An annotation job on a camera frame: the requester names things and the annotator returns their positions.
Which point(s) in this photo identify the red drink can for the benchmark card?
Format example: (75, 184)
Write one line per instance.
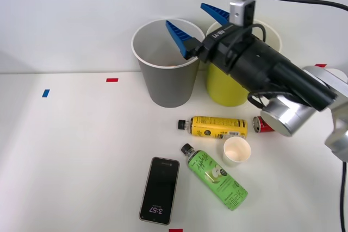
(260, 126)

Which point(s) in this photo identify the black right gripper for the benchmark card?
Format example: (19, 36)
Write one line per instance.
(220, 50)

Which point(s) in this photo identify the green label plastic bottle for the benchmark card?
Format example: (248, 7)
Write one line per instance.
(217, 180)

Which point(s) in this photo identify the yellow label plastic bottle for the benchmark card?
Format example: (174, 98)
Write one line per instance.
(217, 126)

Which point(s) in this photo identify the yellow-green plastic waste bin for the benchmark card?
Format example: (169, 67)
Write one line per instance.
(218, 88)

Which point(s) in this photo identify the white paper cup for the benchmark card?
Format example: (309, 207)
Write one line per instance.
(236, 152)

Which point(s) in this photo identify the grey plastic waste bin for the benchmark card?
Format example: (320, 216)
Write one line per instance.
(168, 88)

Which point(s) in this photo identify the black smartphone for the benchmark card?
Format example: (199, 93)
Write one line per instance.
(161, 188)

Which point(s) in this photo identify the silver and black right arm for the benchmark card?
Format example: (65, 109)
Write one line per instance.
(272, 63)

